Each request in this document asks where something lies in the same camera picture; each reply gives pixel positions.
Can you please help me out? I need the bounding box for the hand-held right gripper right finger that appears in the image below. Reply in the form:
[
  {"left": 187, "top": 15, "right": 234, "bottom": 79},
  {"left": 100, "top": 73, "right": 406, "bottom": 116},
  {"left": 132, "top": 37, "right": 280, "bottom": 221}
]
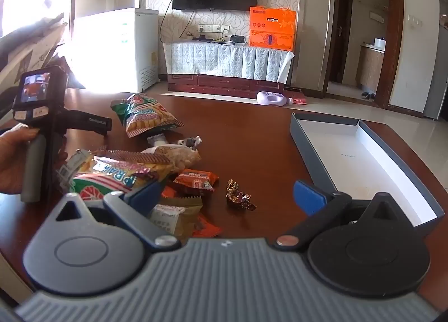
[{"left": 275, "top": 180, "right": 398, "bottom": 250}]

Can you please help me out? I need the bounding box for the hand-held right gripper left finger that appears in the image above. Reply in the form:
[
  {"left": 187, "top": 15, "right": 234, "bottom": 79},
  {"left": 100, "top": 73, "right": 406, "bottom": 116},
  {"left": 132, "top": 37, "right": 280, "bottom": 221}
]
[{"left": 52, "top": 180, "right": 182, "bottom": 251}]

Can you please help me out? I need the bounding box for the pale snack packet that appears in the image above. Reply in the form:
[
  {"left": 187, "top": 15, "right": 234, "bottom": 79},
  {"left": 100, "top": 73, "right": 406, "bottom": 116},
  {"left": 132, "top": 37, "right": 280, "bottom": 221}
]
[{"left": 149, "top": 195, "right": 204, "bottom": 239}]

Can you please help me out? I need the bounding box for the green prawn cracker bag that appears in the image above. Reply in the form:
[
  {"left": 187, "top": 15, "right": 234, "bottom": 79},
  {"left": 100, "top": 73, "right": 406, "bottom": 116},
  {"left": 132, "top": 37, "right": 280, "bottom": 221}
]
[
  {"left": 111, "top": 93, "right": 185, "bottom": 139},
  {"left": 59, "top": 149, "right": 176, "bottom": 204}
]

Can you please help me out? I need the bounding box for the grey box with white inside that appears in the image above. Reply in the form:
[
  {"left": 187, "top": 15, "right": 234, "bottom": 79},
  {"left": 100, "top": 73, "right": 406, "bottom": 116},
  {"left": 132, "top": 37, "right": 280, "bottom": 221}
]
[{"left": 290, "top": 112, "right": 445, "bottom": 237}]

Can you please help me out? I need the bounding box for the clear peanut snack bag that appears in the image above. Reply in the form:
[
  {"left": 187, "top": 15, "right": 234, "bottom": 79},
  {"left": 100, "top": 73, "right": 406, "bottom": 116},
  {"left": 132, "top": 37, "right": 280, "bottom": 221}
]
[{"left": 141, "top": 145, "right": 202, "bottom": 173}]

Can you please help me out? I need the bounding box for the brown gold foil candy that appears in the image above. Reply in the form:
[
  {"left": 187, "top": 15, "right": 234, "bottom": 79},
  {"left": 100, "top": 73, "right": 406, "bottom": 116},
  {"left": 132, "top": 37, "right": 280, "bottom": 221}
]
[{"left": 226, "top": 178, "right": 258, "bottom": 211}]

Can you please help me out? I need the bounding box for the panda wrapper candy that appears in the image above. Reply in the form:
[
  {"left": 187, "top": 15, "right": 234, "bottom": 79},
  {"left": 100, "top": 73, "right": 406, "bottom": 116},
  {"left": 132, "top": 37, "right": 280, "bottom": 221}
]
[{"left": 176, "top": 135, "right": 204, "bottom": 150}]

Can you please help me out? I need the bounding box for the person's left hand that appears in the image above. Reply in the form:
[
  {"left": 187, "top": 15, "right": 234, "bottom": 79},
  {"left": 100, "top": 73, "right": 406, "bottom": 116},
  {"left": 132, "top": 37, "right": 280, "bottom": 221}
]
[{"left": 0, "top": 123, "right": 40, "bottom": 194}]

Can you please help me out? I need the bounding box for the pile of cardboard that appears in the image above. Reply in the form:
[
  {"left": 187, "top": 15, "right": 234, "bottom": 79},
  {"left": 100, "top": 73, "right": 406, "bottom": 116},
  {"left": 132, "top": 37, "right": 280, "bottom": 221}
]
[{"left": 0, "top": 12, "right": 69, "bottom": 99}]

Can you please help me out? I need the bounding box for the white chest freezer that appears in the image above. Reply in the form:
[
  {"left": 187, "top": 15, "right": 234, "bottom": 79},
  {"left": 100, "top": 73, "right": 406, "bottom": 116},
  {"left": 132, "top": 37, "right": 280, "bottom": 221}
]
[{"left": 74, "top": 7, "right": 160, "bottom": 91}]

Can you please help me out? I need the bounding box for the dark wooden television cabinet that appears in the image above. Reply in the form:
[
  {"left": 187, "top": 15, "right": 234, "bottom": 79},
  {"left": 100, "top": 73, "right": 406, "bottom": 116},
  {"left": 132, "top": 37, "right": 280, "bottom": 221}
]
[{"left": 167, "top": 72, "right": 286, "bottom": 99}]

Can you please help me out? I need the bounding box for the wooden kitchen cabinet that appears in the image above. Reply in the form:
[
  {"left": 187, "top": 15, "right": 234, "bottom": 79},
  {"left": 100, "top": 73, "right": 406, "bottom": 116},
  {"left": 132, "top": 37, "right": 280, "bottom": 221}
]
[{"left": 356, "top": 44, "right": 386, "bottom": 93}]

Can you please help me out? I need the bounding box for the pale patterned tablecloth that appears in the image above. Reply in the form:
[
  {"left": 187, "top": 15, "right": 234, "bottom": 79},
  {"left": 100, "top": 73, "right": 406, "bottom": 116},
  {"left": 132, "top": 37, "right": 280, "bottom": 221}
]
[{"left": 163, "top": 41, "right": 295, "bottom": 83}]

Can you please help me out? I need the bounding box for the orange gift box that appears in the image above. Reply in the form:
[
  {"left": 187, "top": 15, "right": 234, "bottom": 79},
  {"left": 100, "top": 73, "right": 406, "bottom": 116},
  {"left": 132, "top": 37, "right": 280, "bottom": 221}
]
[
  {"left": 249, "top": 6, "right": 297, "bottom": 33},
  {"left": 249, "top": 30, "right": 295, "bottom": 52}
]

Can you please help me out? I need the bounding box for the dark wooden door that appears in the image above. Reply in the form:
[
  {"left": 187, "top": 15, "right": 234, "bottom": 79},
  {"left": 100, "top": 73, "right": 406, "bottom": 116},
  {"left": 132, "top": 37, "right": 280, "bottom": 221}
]
[{"left": 331, "top": 0, "right": 354, "bottom": 84}]

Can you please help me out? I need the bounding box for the grey refrigerator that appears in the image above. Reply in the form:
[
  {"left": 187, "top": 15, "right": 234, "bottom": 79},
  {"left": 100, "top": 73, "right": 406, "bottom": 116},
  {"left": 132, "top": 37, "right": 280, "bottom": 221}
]
[{"left": 424, "top": 25, "right": 448, "bottom": 120}]

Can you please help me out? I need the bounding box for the dark wooden door frame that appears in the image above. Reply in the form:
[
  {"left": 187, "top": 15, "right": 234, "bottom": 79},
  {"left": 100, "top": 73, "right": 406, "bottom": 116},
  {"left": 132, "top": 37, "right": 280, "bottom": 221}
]
[{"left": 322, "top": 0, "right": 405, "bottom": 107}]

